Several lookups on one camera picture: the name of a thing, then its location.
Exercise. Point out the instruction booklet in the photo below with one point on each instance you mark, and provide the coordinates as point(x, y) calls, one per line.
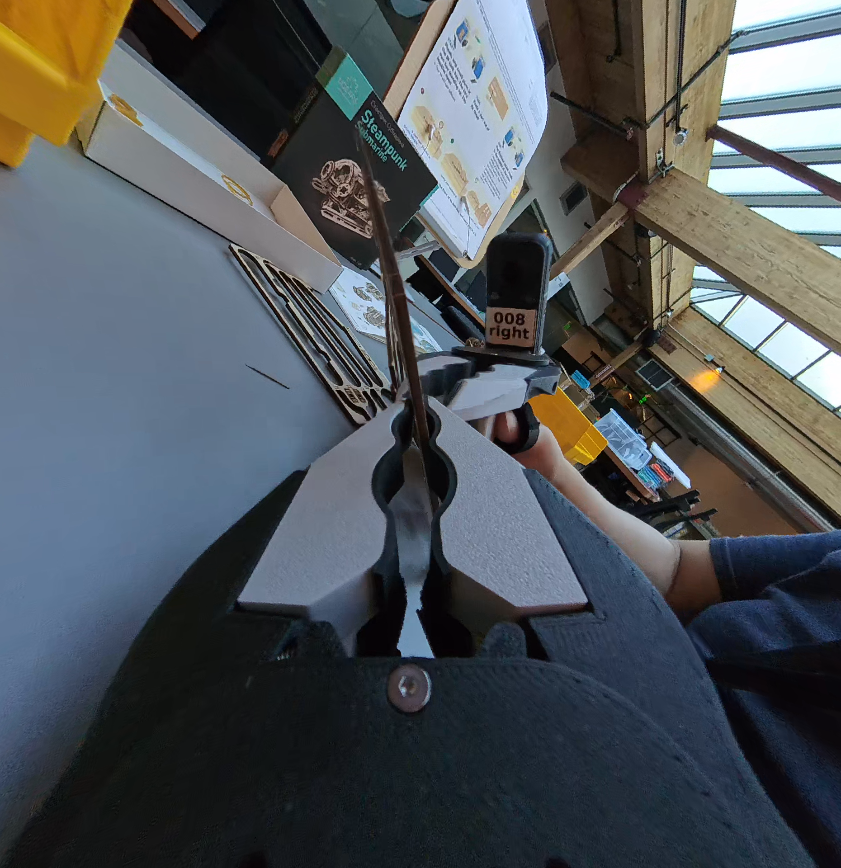
point(359, 305)

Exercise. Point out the black model kit box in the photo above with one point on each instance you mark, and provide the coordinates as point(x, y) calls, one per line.
point(312, 156)

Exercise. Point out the white cardboard box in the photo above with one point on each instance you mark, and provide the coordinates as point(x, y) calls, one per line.
point(176, 169)

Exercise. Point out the wooden sheet with long slots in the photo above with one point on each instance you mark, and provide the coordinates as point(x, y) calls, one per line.
point(346, 400)

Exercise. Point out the wooden sheet with round holes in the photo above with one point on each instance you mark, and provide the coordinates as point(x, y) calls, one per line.
point(393, 305)

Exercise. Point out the pack of coloured markers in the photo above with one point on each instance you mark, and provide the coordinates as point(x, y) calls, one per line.
point(656, 475)

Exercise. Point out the person's navy shirt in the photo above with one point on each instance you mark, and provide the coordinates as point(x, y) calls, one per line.
point(787, 644)

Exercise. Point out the wall lamp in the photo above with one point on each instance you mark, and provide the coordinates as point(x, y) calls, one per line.
point(709, 378)

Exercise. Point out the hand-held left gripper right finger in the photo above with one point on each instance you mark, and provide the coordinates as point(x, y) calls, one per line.
point(515, 536)

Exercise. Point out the instruction sheet on clipboard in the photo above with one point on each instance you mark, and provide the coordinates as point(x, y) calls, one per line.
point(475, 102)

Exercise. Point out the thin wooden stick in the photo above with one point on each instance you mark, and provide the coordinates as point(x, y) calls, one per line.
point(266, 377)

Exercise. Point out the person's right forearm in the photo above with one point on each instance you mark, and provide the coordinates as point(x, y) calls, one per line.
point(631, 536)

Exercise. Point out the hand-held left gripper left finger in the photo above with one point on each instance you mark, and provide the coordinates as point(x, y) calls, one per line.
point(319, 536)

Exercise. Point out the clear plastic container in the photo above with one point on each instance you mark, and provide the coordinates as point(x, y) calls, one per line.
point(620, 437)

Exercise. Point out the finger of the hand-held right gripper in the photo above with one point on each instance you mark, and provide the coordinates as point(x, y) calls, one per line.
point(439, 376)
point(492, 397)

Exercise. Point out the person's right hand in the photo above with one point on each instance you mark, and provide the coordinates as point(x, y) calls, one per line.
point(542, 458)

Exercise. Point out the white adjustable stand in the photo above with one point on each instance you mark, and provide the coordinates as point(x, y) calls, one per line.
point(417, 251)

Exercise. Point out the black metal frame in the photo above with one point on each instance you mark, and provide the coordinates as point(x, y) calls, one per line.
point(678, 505)

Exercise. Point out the yellow plastic bin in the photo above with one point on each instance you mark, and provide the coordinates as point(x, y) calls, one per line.
point(570, 427)
point(41, 61)

